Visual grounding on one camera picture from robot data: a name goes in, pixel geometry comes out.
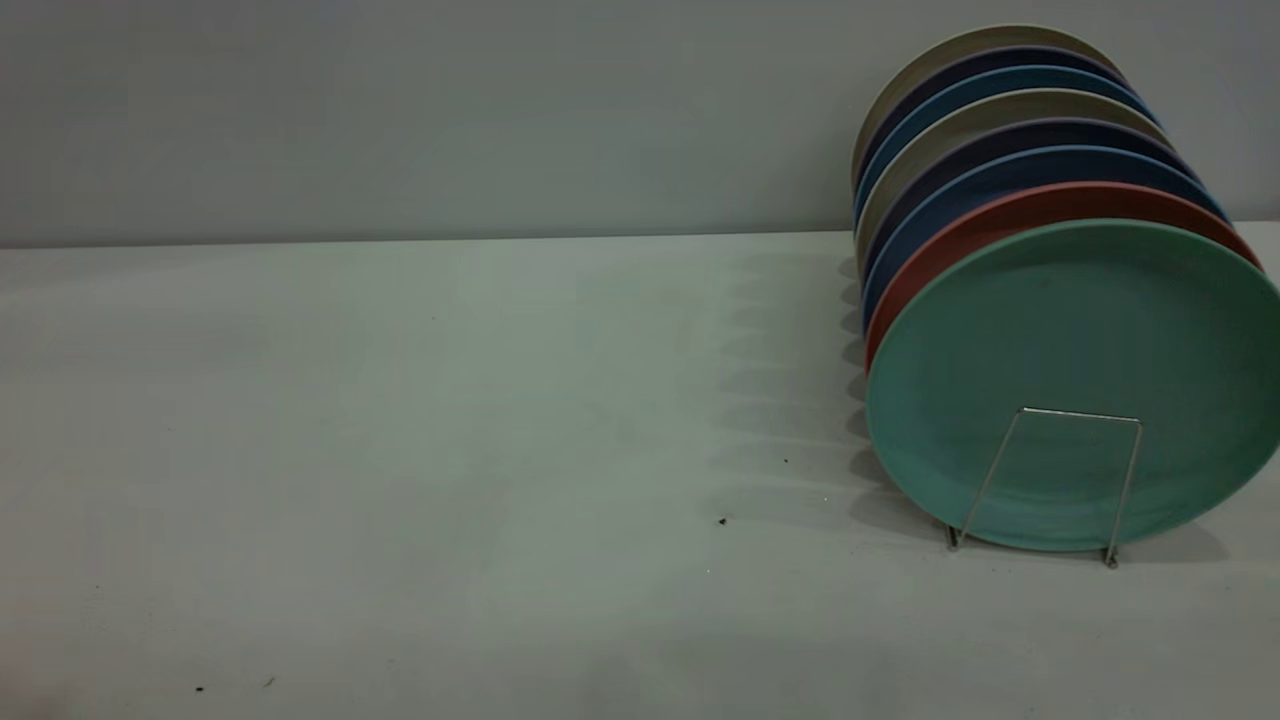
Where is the green round plate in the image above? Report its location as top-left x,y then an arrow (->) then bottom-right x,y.
865,220 -> 1280,553

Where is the pink round plate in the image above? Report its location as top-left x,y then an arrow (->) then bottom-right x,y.
864,182 -> 1264,377

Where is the beige round plate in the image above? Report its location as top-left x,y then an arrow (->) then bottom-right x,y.
850,25 -> 1127,187
853,88 -> 1173,263

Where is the dark purple round plate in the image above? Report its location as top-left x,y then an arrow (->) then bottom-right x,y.
858,118 -> 1201,291
850,45 -> 1133,193

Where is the teal blue round plate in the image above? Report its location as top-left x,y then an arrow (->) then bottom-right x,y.
852,65 -> 1157,227

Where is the metal wire plate rack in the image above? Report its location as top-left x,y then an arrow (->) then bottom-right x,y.
945,406 -> 1144,569

